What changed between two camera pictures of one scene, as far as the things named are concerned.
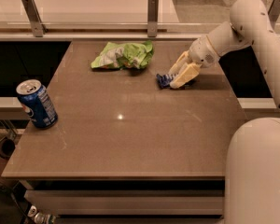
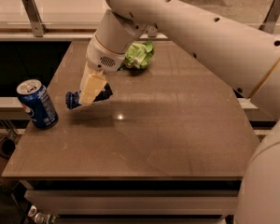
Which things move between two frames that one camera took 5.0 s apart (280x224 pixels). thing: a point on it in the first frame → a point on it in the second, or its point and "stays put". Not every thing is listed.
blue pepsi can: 35,101 stays put
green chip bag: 135,55 stays put
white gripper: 202,52 → 102,57
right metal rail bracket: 275,8 stays put
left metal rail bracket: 35,18 stays put
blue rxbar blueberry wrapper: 163,81 → 72,98
